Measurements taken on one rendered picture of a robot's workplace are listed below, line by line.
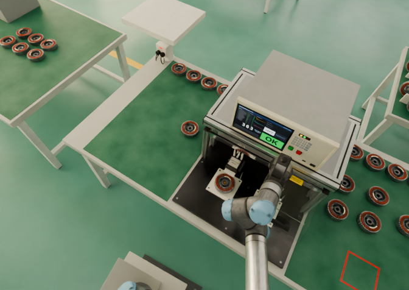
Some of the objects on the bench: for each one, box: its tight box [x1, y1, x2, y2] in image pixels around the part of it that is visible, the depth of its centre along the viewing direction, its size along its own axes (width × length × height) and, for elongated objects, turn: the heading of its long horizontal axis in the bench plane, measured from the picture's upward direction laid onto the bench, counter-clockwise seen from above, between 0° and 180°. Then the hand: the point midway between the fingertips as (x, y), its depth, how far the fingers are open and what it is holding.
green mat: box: [83, 60, 223, 202], centre depth 174 cm, size 94×61×1 cm, turn 147°
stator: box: [214, 173, 236, 194], centre depth 146 cm, size 11×11×4 cm
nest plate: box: [206, 168, 242, 200], centre depth 148 cm, size 15×15×1 cm
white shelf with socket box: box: [122, 0, 206, 65], centre depth 179 cm, size 35×37×46 cm
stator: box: [357, 211, 382, 234], centre depth 141 cm, size 11×11×4 cm
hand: (285, 159), depth 111 cm, fingers open, 3 cm apart
